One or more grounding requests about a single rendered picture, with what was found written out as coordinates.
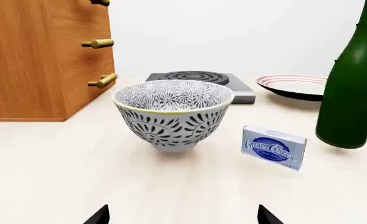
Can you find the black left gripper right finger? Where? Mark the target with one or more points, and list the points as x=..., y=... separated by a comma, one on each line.
x=267, y=216

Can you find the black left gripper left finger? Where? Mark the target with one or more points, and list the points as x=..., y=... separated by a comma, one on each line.
x=101, y=217

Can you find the green wine bottle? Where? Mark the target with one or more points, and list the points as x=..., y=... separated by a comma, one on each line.
x=353, y=81

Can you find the wooden cabinet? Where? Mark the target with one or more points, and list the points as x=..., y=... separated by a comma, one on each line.
x=37, y=60

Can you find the cream cheese box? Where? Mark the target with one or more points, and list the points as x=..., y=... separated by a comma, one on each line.
x=273, y=147

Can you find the black and white patterned bowl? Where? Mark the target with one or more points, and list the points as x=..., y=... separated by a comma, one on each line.
x=172, y=114

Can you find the red striped plate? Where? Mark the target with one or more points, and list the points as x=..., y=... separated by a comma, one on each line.
x=292, y=86

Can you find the grey stove with black burner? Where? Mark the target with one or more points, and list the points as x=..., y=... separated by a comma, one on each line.
x=208, y=81

